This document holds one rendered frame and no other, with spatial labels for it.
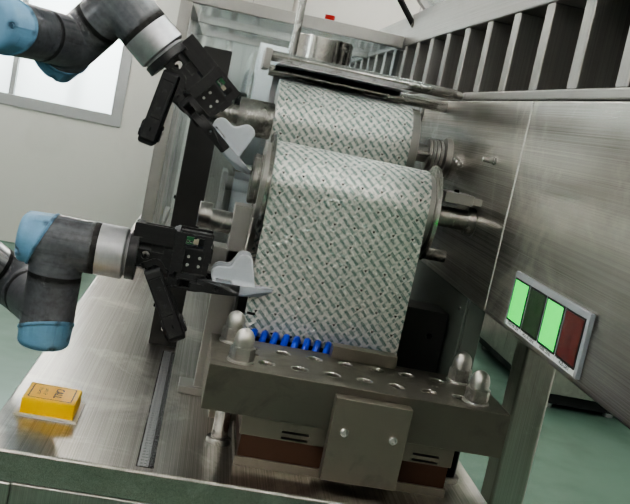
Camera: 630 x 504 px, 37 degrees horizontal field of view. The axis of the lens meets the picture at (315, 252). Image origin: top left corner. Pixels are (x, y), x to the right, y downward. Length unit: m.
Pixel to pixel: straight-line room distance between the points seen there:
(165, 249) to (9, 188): 5.77
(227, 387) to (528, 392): 0.61
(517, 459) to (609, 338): 0.74
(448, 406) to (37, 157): 5.98
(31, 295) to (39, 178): 5.69
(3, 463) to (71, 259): 0.31
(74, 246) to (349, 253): 0.39
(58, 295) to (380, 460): 0.50
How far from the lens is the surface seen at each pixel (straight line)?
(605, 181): 1.06
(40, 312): 1.39
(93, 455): 1.22
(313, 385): 1.23
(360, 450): 1.24
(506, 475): 1.69
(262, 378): 1.22
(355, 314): 1.41
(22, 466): 1.21
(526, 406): 1.66
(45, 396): 1.33
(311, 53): 2.09
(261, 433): 1.25
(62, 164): 7.04
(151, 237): 1.37
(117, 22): 1.43
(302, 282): 1.39
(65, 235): 1.36
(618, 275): 0.98
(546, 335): 1.10
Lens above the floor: 1.35
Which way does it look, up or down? 8 degrees down
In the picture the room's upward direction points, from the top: 12 degrees clockwise
